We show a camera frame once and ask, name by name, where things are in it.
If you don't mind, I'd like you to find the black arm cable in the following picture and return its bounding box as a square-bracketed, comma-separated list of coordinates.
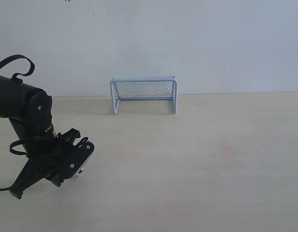
[0, 54, 35, 83]

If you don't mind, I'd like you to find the white miniature soccer goal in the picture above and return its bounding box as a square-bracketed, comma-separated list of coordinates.
[110, 75, 178, 114]

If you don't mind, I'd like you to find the small black white soccer ball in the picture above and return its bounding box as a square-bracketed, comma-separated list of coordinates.
[72, 167, 84, 179]

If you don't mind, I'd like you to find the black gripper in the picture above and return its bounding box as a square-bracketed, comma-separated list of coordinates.
[9, 128, 94, 199]

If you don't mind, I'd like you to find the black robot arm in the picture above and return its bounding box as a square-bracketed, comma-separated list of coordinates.
[0, 75, 95, 199]

